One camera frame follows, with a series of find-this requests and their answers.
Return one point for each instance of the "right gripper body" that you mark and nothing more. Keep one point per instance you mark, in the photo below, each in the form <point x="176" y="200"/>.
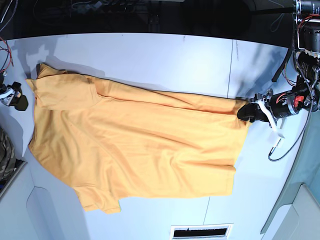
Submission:
<point x="10" y="94"/>

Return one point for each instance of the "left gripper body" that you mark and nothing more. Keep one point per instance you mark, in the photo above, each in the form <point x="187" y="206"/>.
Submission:
<point x="281" y="105"/>

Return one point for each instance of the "yellow orange t-shirt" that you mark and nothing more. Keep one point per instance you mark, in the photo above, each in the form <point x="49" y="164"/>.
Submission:
<point x="110" y="141"/>

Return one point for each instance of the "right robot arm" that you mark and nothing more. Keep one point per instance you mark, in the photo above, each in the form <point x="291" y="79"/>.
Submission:
<point x="8" y="9"/>

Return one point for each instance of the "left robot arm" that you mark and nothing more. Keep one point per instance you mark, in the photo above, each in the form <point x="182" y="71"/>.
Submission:
<point x="300" y="68"/>

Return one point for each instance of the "camouflage cloth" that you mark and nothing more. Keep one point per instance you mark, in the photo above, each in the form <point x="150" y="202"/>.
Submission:
<point x="7" y="156"/>

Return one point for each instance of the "white floor vent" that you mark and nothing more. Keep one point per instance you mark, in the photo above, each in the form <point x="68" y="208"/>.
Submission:
<point x="201" y="232"/>

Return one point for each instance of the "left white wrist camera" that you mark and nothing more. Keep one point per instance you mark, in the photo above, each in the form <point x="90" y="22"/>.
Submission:
<point x="277" y="135"/>

